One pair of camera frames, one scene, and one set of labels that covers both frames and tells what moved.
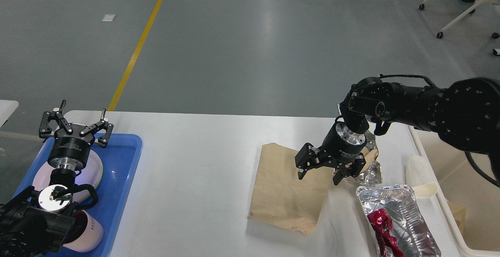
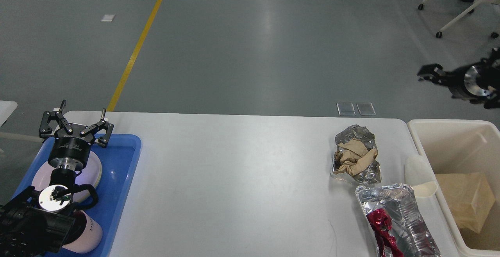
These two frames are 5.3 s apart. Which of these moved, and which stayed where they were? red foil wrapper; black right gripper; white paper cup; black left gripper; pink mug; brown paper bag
Moved: brown paper bag; black right gripper
Stayed: black left gripper; red foil wrapper; pink mug; white paper cup
